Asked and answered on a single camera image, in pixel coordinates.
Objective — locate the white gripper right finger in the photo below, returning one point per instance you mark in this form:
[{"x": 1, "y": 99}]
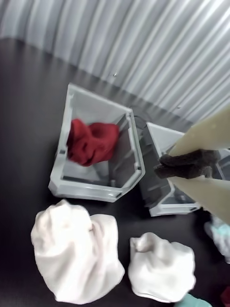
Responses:
[{"x": 210, "y": 196}]

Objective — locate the dark red sock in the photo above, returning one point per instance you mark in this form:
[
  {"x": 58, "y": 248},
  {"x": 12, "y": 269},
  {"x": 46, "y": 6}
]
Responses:
[
  {"x": 95, "y": 144},
  {"x": 226, "y": 296}
]

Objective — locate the white sock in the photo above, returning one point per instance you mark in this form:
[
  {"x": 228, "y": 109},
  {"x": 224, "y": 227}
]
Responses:
[
  {"x": 163, "y": 266},
  {"x": 76, "y": 251}
]

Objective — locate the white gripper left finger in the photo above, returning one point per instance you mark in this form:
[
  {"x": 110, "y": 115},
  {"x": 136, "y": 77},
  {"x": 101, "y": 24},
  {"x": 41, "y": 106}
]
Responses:
[{"x": 203, "y": 136}]

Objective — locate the grey plastic bin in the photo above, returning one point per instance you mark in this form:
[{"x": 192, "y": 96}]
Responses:
[
  {"x": 83, "y": 190},
  {"x": 167, "y": 208}
]

